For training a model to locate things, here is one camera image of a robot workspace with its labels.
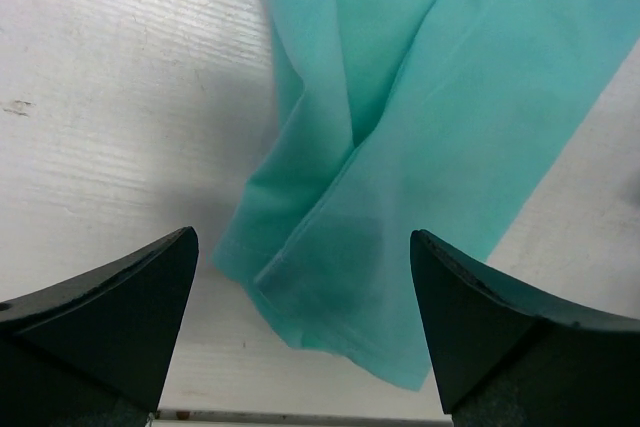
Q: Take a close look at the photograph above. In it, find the aluminium rail frame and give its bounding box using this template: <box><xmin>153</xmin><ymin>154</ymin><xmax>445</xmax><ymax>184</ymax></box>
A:
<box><xmin>153</xmin><ymin>409</ymin><xmax>453</xmax><ymax>427</ymax></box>

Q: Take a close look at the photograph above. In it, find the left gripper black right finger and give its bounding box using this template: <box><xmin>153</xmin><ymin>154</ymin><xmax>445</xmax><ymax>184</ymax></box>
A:
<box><xmin>410</xmin><ymin>230</ymin><xmax>639</xmax><ymax>426</ymax></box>

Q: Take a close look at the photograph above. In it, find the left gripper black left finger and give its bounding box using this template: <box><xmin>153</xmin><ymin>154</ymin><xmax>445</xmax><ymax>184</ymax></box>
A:
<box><xmin>1</xmin><ymin>227</ymin><xmax>199</xmax><ymax>426</ymax></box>

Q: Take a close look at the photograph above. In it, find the teal t shirt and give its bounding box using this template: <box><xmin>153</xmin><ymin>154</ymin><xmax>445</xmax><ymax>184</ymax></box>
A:
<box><xmin>213</xmin><ymin>0</ymin><xmax>639</xmax><ymax>391</ymax></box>

